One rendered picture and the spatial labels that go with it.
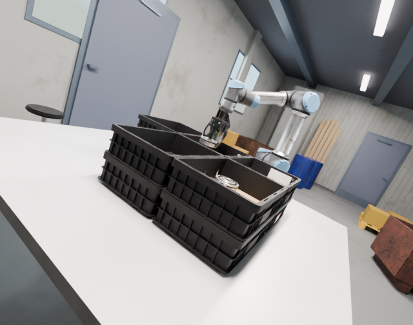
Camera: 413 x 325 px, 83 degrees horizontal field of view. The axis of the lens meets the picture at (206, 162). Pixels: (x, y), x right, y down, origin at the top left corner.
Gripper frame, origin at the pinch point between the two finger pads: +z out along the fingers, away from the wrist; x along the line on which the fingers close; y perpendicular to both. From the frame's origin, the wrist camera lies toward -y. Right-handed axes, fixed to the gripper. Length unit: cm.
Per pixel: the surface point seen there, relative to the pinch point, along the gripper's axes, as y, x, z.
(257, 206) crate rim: 60, 47, -1
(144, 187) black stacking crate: 59, 12, 14
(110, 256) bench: 80, 26, 23
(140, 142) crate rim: 60, 5, 1
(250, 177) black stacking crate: 22.0, 33.0, 1.9
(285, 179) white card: -17.8, 41.2, 2.3
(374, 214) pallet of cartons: -437, 168, 49
